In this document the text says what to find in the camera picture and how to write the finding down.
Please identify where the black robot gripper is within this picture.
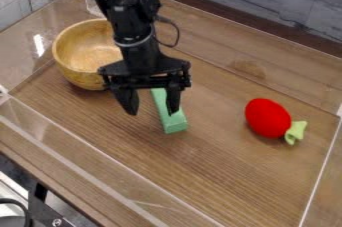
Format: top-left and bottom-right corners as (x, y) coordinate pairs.
(97, 35), (191, 115)

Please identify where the green rectangular block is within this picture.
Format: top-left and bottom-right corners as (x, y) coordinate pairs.
(151, 88), (188, 134)

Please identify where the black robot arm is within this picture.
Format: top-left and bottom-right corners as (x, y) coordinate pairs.
(94, 0), (191, 115)

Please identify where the brown wooden bowl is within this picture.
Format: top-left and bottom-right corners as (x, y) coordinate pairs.
(52, 18), (123, 91)

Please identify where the red plush strawberry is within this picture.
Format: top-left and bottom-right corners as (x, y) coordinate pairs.
(244, 98), (308, 145)

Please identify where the black table leg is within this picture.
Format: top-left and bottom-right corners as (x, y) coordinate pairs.
(28, 182), (48, 216)

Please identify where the black cable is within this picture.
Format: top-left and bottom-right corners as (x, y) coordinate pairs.
(152, 15), (181, 49)

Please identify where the clear acrylic tray wall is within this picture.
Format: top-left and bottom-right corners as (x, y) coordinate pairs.
(0, 87), (224, 227)

